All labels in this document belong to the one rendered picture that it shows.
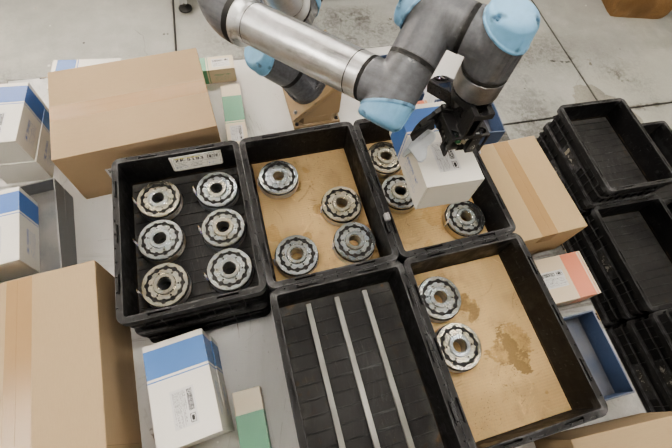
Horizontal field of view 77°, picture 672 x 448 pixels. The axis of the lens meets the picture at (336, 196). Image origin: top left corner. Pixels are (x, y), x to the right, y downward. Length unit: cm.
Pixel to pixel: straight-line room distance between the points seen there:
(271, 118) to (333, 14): 162
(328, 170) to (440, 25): 61
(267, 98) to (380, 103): 89
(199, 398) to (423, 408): 46
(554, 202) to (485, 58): 69
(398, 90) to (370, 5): 245
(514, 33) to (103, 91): 104
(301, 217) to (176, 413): 50
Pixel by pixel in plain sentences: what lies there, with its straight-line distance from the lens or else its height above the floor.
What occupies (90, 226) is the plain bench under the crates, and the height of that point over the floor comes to 70.
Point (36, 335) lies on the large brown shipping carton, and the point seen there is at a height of 90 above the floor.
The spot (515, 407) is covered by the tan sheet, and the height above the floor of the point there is 83.
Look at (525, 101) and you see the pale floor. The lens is 278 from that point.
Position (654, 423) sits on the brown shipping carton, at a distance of 121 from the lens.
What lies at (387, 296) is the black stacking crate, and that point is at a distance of 104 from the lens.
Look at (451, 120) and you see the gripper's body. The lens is 78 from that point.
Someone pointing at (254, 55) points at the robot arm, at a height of 97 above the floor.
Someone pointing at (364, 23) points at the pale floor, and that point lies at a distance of 293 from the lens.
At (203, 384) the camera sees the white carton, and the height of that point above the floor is 88.
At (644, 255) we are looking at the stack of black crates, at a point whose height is 38.
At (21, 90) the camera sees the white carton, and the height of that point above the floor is 88.
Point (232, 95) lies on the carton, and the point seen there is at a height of 76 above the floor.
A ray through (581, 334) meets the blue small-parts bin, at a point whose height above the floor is 70.
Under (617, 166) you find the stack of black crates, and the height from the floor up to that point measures 49.
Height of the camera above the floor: 181
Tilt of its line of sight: 61 degrees down
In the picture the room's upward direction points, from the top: 10 degrees clockwise
